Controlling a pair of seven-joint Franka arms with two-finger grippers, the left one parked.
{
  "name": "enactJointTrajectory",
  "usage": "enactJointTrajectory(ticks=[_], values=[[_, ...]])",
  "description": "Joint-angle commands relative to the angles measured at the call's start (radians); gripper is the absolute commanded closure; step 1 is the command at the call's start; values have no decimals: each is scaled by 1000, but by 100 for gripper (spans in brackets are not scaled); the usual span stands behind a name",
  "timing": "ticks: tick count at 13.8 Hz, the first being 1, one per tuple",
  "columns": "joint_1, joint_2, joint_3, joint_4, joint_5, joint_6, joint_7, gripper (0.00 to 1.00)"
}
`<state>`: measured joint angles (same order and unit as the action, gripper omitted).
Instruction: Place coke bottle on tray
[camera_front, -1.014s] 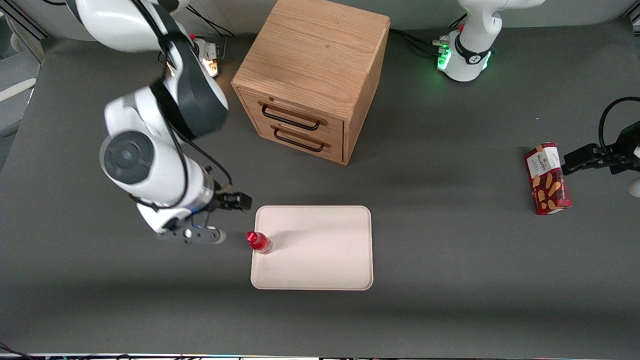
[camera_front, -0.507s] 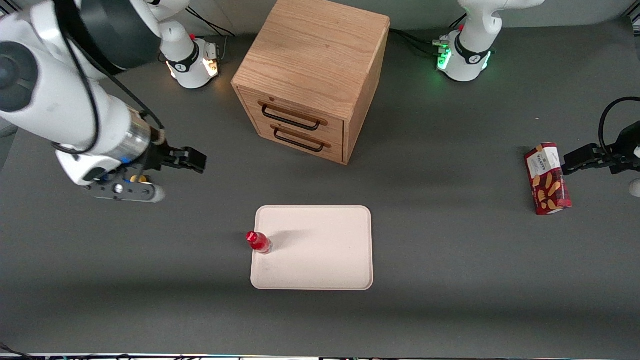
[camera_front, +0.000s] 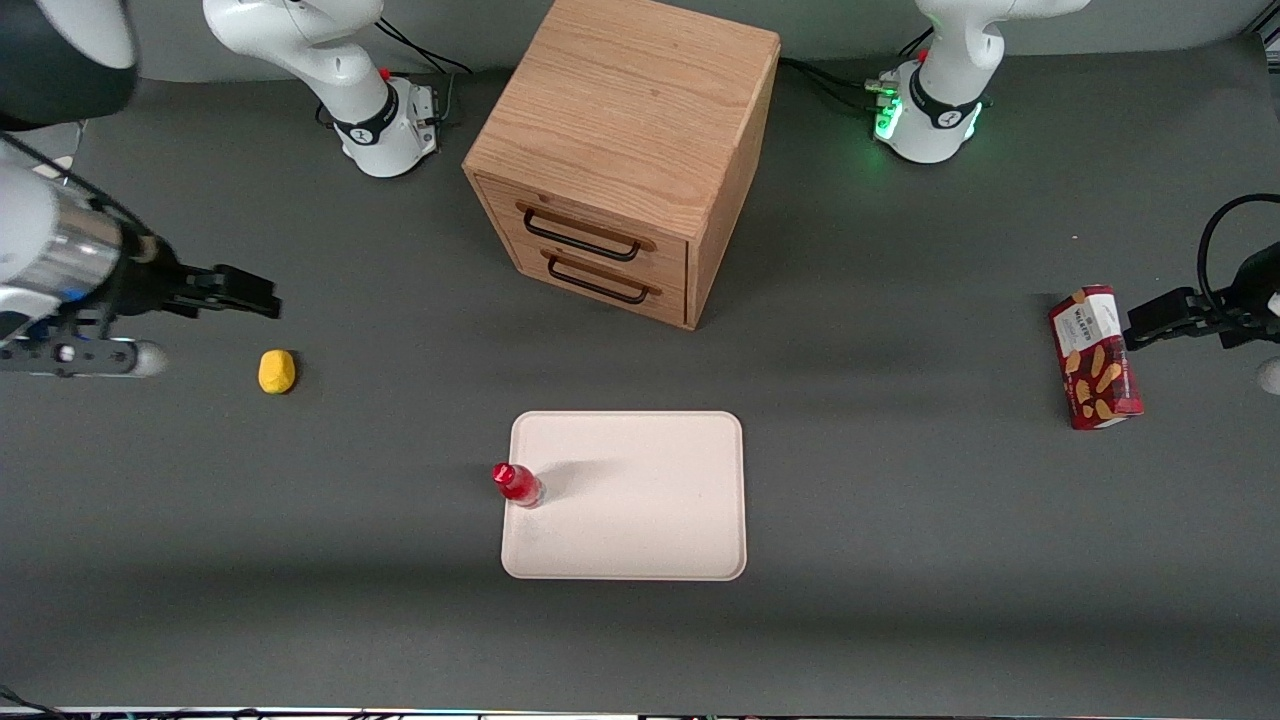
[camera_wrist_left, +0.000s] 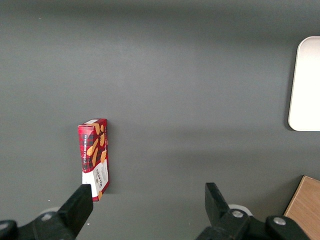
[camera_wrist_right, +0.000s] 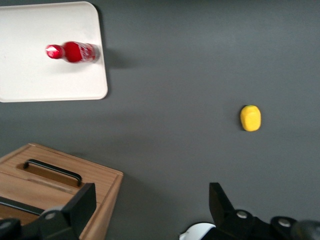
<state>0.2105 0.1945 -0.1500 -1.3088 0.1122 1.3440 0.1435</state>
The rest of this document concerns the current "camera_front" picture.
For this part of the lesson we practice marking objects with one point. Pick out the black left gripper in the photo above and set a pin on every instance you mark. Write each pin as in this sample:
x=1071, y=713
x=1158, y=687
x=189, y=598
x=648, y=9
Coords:
x=1232, y=309

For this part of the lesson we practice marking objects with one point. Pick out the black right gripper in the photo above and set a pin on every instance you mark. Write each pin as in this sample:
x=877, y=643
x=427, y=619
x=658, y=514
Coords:
x=143, y=287

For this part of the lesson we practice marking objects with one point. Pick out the red coke bottle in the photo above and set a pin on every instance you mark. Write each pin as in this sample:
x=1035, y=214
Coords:
x=518, y=485

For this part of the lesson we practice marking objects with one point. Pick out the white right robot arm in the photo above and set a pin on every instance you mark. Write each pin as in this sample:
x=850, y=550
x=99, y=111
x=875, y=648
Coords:
x=300, y=40

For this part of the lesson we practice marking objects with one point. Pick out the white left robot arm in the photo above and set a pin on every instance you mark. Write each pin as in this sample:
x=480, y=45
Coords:
x=950, y=100

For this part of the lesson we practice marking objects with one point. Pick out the cream rectangular tray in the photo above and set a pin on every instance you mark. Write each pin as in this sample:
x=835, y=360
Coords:
x=640, y=510

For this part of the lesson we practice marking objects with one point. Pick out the yellow lemon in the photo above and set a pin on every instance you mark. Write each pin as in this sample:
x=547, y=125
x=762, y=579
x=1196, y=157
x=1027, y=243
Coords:
x=276, y=371

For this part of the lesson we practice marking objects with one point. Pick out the red shortbread biscuit box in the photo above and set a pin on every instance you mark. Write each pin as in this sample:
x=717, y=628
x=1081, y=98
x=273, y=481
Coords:
x=1095, y=360

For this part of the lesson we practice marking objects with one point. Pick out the wooden drawer cabinet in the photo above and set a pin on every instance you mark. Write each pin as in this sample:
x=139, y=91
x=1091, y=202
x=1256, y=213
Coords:
x=630, y=110

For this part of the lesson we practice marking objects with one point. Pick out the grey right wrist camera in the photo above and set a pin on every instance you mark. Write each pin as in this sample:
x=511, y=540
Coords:
x=90, y=358

